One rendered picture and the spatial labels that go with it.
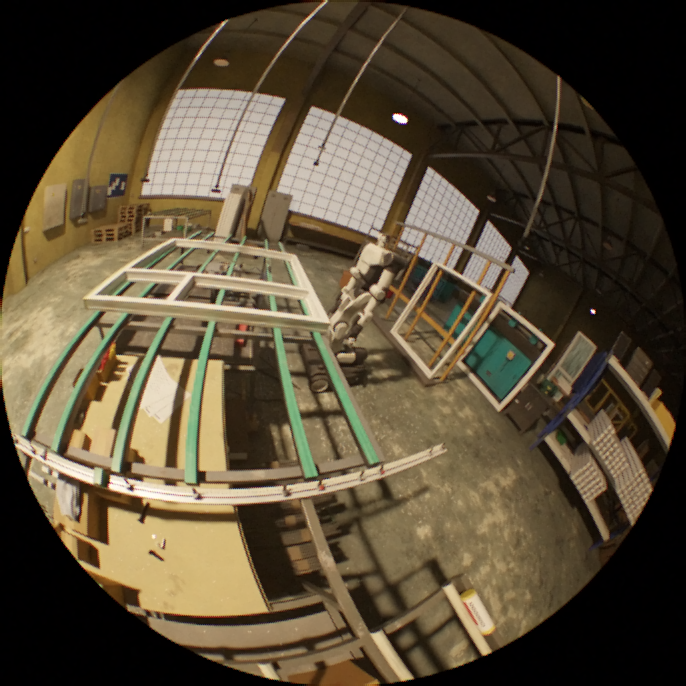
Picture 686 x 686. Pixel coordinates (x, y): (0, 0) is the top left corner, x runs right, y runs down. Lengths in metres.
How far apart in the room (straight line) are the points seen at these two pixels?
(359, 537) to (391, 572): 0.36
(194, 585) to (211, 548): 0.16
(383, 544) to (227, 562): 1.10
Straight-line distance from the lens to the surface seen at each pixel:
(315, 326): 1.15
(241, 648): 0.93
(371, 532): 1.63
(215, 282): 1.48
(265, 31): 10.56
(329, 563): 0.65
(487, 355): 4.37
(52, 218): 7.41
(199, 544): 0.84
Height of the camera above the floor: 1.45
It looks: 30 degrees down
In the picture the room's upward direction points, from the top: 23 degrees clockwise
